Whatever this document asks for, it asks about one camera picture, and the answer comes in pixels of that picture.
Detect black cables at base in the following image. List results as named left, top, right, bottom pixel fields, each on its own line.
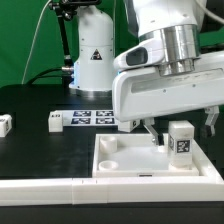
left=25, top=65, right=75, bottom=86

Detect fiducial marker sheet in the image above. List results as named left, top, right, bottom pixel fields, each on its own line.
left=62, top=110, right=117, bottom=126

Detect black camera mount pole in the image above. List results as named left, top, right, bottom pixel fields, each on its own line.
left=48, top=0, right=103, bottom=88

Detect white L-shaped obstacle fence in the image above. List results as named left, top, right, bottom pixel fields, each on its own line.
left=0, top=143, right=224, bottom=206

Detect white cable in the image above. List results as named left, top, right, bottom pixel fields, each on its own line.
left=21, top=0, right=54, bottom=85

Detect white square tabletop part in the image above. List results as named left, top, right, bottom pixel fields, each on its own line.
left=92, top=134, right=199, bottom=178

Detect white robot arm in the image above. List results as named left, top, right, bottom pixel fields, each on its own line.
left=70, top=0, right=224, bottom=132

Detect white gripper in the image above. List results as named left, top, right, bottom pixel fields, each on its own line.
left=112, top=51, right=224, bottom=145

